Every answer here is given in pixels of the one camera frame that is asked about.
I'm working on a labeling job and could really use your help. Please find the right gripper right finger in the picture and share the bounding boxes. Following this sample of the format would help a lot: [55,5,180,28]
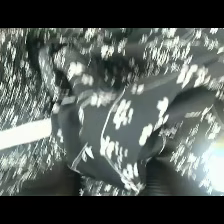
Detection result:
[137,134,202,197]

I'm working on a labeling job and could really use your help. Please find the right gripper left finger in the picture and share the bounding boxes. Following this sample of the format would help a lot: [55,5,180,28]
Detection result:
[19,161,83,197]

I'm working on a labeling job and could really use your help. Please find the black white-flowered shirt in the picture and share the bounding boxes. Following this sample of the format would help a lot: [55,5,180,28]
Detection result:
[27,27,224,196]

